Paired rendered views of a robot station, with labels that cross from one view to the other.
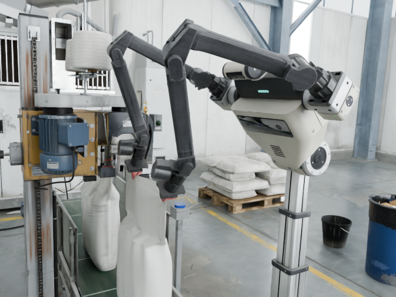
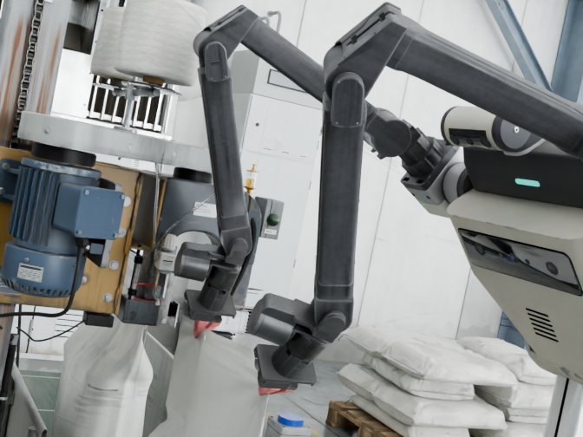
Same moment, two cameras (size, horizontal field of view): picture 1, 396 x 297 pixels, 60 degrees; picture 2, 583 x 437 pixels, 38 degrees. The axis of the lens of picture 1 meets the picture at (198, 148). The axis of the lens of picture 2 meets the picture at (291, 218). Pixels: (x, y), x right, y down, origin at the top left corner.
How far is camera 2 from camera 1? 0.14 m
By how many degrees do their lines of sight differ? 7
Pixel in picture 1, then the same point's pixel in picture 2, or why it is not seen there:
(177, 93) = (339, 155)
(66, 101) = (87, 138)
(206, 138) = (367, 283)
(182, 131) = (336, 238)
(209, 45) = (427, 62)
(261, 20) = (542, 25)
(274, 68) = (560, 132)
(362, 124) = not seen: outside the picture
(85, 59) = (143, 55)
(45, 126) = (32, 185)
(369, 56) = not seen: outside the picture
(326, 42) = not seen: outside the picture
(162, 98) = (278, 172)
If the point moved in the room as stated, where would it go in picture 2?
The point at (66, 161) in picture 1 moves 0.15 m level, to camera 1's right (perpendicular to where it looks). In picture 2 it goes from (60, 270) to (139, 286)
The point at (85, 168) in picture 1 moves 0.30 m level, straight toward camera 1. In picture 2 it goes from (94, 296) to (94, 326)
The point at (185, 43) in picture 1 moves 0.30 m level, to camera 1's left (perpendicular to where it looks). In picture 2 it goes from (376, 52) to (141, 9)
